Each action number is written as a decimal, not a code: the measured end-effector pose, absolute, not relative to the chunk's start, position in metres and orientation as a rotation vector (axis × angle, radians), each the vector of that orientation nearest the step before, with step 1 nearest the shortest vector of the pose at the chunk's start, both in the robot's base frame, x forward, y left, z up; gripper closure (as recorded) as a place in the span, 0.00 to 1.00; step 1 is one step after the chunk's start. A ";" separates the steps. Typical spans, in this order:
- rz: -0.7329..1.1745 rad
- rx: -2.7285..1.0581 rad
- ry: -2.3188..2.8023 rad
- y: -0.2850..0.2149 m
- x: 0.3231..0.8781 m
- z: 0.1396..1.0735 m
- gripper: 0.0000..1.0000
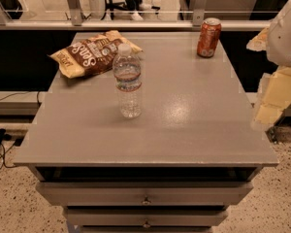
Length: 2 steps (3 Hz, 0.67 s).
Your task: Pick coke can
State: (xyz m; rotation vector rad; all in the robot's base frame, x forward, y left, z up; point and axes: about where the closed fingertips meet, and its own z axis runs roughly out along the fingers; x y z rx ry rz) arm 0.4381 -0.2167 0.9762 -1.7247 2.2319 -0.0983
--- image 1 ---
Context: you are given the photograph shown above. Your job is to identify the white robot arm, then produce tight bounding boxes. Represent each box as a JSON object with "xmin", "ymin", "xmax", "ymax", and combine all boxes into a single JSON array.
[{"xmin": 246, "ymin": 0, "xmax": 291, "ymax": 130}]

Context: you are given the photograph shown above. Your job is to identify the clear plastic water bottle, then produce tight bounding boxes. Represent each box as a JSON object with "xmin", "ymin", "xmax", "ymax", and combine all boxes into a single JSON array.
[{"xmin": 113, "ymin": 44, "xmax": 142, "ymax": 118}]

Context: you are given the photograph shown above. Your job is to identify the top grey drawer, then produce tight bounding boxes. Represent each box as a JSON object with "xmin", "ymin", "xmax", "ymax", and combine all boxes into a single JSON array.
[{"xmin": 36, "ymin": 182, "xmax": 253, "ymax": 207}]

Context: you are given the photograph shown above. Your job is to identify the metal railing with glass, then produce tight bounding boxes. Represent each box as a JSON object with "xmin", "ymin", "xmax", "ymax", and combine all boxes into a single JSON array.
[{"xmin": 0, "ymin": 0, "xmax": 286, "ymax": 31}]

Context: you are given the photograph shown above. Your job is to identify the black floor cables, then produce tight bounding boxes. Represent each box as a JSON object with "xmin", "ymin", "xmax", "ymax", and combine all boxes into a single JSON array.
[{"xmin": 0, "ymin": 128, "xmax": 23, "ymax": 176}]

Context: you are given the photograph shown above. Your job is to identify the grey drawer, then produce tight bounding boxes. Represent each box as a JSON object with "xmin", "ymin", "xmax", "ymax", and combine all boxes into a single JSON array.
[
  {"xmin": 64, "ymin": 208, "xmax": 228, "ymax": 228},
  {"xmin": 36, "ymin": 182, "xmax": 253, "ymax": 207}
]

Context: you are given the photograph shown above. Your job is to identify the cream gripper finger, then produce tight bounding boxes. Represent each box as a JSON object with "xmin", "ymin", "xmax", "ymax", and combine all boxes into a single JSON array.
[
  {"xmin": 251, "ymin": 66, "xmax": 291, "ymax": 131},
  {"xmin": 246, "ymin": 27, "xmax": 269, "ymax": 51}
]

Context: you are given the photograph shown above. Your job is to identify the orange soda can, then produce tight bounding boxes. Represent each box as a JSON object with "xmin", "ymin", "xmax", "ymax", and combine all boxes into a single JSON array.
[{"xmin": 197, "ymin": 17, "xmax": 221, "ymax": 58}]

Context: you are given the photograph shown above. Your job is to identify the brown chip bag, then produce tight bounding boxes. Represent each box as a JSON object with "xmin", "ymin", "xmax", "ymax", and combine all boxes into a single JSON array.
[{"xmin": 50, "ymin": 30, "xmax": 142, "ymax": 79}]

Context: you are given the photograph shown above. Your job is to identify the grey drawer cabinet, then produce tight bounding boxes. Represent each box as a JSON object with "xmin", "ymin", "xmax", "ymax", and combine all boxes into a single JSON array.
[{"xmin": 15, "ymin": 32, "xmax": 277, "ymax": 233}]

